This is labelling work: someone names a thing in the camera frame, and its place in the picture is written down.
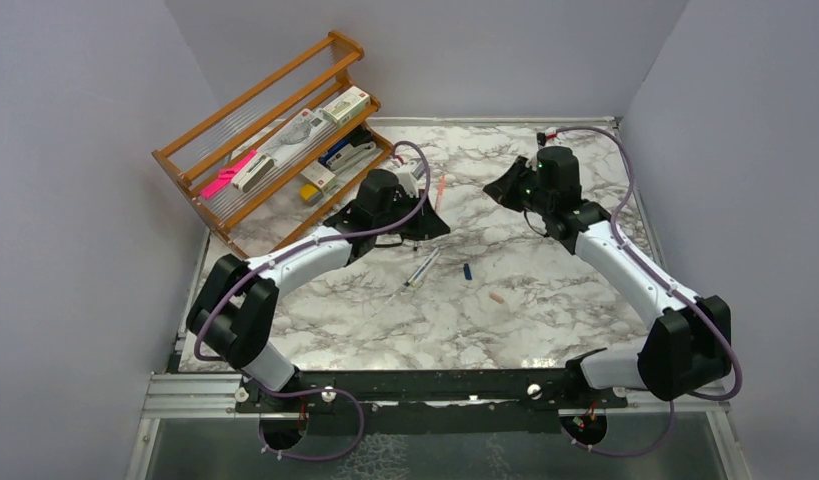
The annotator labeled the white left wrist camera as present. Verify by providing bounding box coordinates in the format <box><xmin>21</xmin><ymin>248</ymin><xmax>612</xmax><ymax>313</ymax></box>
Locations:
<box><xmin>393</xmin><ymin>160</ymin><xmax>428</xmax><ymax>199</ymax></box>

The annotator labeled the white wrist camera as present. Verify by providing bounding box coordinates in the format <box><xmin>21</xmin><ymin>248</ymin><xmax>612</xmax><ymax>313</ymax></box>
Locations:
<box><xmin>393</xmin><ymin>160</ymin><xmax>428</xmax><ymax>199</ymax></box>
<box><xmin>536</xmin><ymin>131</ymin><xmax>557</xmax><ymax>148</ymax></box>

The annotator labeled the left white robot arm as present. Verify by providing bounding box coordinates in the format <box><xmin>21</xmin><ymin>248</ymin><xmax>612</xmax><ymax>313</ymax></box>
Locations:
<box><xmin>186</xmin><ymin>169</ymin><xmax>451</xmax><ymax>411</ymax></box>

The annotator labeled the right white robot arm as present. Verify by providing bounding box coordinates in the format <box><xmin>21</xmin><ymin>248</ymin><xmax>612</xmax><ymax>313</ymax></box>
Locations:
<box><xmin>483</xmin><ymin>146</ymin><xmax>733</xmax><ymax>407</ymax></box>

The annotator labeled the wooden shelf rack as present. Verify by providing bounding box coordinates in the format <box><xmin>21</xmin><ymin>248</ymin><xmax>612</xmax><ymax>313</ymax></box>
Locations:
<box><xmin>152</xmin><ymin>30</ymin><xmax>392</xmax><ymax>257</ymax></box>

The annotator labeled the white blue tip marker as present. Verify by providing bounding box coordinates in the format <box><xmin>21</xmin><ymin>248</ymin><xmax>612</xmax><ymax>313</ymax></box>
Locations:
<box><xmin>403</xmin><ymin>247</ymin><xmax>441</xmax><ymax>288</ymax></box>

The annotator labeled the long white printed box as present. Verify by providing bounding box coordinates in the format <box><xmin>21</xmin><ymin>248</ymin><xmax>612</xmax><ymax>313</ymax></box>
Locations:
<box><xmin>255</xmin><ymin>108</ymin><xmax>332</xmax><ymax>166</ymax></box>

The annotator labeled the orange pen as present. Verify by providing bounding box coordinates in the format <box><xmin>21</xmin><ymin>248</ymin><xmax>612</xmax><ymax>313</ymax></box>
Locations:
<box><xmin>434</xmin><ymin>174</ymin><xmax>446</xmax><ymax>212</ymax></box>

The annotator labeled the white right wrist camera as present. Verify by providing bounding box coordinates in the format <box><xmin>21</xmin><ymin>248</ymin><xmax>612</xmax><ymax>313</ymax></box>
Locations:
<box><xmin>536</xmin><ymin>131</ymin><xmax>557</xmax><ymax>148</ymax></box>

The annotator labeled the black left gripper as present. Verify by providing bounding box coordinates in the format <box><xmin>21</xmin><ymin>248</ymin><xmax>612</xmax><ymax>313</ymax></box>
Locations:
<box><xmin>373</xmin><ymin>189</ymin><xmax>449</xmax><ymax>242</ymax></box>

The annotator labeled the green white deli box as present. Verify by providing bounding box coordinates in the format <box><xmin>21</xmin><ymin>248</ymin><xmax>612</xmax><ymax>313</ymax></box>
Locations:
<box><xmin>322</xmin><ymin>86</ymin><xmax>370</xmax><ymax>128</ymax></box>

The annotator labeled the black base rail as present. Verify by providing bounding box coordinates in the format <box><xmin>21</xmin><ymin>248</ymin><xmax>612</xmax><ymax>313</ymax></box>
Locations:
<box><xmin>234</xmin><ymin>368</ymin><xmax>628</xmax><ymax>436</ymax></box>

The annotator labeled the beige deli staples box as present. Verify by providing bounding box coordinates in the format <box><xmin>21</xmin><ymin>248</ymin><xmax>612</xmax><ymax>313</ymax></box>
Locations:
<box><xmin>300</xmin><ymin>161</ymin><xmax>337</xmax><ymax>193</ymax></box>

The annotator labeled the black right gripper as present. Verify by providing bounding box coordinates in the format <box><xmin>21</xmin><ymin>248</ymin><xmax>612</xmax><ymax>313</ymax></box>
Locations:
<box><xmin>485</xmin><ymin>156</ymin><xmax>553</xmax><ymax>216</ymax></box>

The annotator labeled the yellow grey eraser block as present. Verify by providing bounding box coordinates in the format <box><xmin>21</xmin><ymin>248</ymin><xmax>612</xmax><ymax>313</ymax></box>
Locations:
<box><xmin>299</xmin><ymin>184</ymin><xmax>323</xmax><ymax>205</ymax></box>

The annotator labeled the blue grey stapler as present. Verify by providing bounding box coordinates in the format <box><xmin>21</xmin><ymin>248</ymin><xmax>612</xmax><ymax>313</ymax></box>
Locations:
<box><xmin>318</xmin><ymin>129</ymin><xmax>375</xmax><ymax>174</ymax></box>

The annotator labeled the pink highlighter marker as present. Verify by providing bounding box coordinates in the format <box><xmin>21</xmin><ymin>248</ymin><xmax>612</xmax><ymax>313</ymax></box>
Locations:
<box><xmin>200</xmin><ymin>149</ymin><xmax>257</xmax><ymax>199</ymax></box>

